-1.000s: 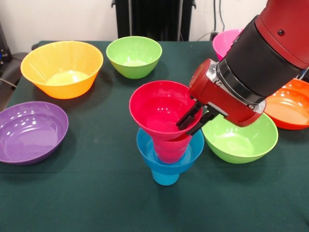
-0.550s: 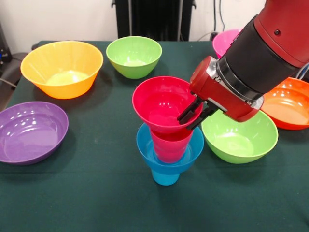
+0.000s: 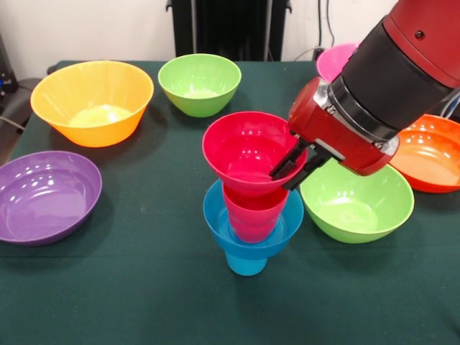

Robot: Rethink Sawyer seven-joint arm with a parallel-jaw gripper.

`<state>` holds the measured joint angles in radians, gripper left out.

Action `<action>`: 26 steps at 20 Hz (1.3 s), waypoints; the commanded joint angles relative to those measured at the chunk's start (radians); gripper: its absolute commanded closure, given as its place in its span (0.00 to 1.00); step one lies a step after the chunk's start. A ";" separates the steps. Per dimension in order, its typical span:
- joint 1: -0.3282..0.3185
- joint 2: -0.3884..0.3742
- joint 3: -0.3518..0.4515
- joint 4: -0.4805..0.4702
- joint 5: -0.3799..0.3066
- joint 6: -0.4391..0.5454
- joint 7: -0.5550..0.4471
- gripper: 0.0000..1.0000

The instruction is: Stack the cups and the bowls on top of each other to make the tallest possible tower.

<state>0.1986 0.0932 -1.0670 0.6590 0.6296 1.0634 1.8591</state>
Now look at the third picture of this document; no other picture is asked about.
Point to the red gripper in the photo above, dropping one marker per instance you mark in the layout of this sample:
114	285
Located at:
341	136

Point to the red bowl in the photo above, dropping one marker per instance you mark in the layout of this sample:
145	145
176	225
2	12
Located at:
237	143

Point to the red cup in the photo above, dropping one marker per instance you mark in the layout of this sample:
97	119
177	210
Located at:
251	219

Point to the blue bowl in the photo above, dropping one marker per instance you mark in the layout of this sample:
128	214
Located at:
223	230

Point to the pink bowl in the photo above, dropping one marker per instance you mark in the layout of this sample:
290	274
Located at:
332	61

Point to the blue cup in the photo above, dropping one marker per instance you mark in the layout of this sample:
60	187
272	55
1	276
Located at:
246	266

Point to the purple bowl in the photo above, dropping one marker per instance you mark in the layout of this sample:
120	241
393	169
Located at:
43	201

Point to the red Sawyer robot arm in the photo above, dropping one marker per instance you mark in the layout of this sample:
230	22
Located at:
402	64

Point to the green bowl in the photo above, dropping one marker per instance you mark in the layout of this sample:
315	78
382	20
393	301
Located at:
359	208
199	77

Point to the orange bowl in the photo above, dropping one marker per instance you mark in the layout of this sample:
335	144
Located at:
427	158

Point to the black office chair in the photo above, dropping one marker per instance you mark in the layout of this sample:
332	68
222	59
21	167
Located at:
451	108
21	97

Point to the dark green tablecloth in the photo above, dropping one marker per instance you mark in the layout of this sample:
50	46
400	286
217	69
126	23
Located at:
143	305

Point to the yellow bowl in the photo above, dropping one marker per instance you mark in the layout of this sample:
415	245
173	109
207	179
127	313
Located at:
90	86

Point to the black computer box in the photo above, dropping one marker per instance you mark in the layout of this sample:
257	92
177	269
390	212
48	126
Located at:
7	72

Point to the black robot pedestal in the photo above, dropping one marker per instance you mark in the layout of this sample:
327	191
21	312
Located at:
230	28

